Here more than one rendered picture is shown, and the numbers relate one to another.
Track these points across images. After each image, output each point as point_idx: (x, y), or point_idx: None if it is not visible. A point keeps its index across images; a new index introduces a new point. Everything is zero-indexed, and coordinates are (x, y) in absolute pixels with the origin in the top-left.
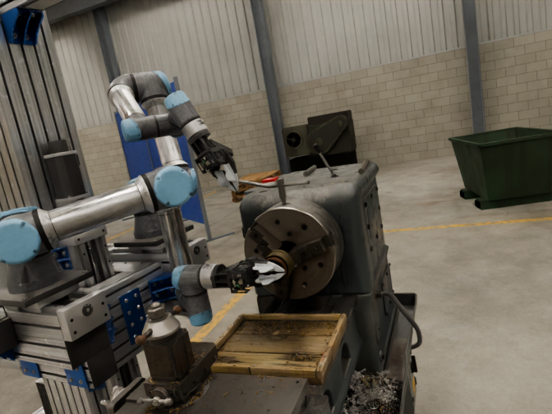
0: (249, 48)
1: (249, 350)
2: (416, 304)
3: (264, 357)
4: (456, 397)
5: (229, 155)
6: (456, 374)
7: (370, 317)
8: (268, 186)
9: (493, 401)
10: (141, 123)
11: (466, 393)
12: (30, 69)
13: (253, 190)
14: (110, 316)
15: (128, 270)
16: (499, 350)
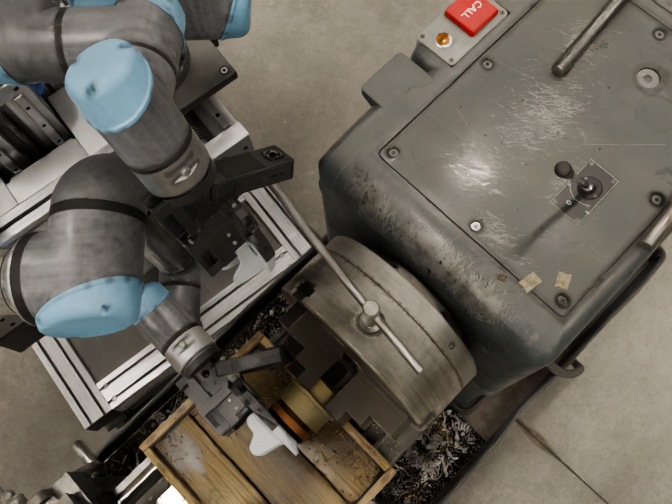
0: None
1: (226, 448)
2: (639, 291)
3: (235, 486)
4: (629, 323)
5: (258, 235)
6: (669, 281)
7: (481, 394)
8: (346, 287)
9: (670, 362)
10: (17, 68)
11: (649, 324)
12: None
13: (385, 93)
14: (22, 320)
15: (85, 143)
16: None
